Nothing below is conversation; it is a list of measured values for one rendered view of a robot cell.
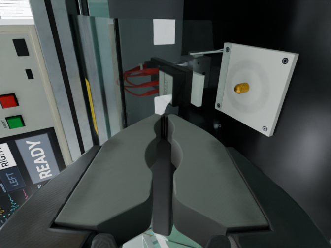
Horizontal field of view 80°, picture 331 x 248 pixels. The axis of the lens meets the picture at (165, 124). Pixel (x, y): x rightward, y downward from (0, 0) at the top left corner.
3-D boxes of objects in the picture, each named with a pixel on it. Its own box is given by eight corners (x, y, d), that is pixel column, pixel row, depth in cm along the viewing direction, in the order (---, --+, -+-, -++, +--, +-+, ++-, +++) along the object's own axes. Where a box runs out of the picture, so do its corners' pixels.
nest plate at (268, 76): (299, 53, 31) (294, 54, 30) (272, 135, 38) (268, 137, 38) (228, 42, 42) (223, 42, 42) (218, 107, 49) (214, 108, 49)
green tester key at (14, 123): (19, 117, 33) (6, 119, 32) (23, 127, 34) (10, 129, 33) (19, 114, 34) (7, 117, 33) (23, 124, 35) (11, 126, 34)
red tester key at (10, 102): (13, 95, 31) (-2, 97, 31) (16, 106, 32) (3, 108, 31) (13, 93, 32) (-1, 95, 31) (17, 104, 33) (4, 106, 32)
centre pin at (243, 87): (250, 83, 38) (240, 86, 37) (248, 93, 39) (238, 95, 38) (242, 81, 40) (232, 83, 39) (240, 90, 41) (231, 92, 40)
